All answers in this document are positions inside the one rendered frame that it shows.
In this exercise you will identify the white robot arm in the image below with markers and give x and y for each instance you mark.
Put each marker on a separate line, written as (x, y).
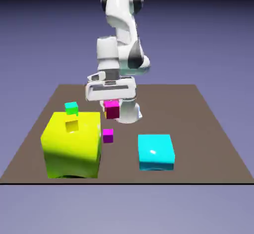
(123, 29)

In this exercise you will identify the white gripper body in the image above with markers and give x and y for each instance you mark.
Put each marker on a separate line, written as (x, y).
(111, 93)

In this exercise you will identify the large cyan box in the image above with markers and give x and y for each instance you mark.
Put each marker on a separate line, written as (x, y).
(155, 151)

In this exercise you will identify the small purple cube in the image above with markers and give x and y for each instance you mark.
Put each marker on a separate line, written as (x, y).
(108, 137)

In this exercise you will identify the small crimson cube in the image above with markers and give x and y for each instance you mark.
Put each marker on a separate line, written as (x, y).
(112, 110)

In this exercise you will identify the small green cube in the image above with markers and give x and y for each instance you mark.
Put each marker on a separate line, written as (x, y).
(71, 108)

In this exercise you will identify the large yellow box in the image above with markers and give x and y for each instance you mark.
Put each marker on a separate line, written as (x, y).
(73, 150)

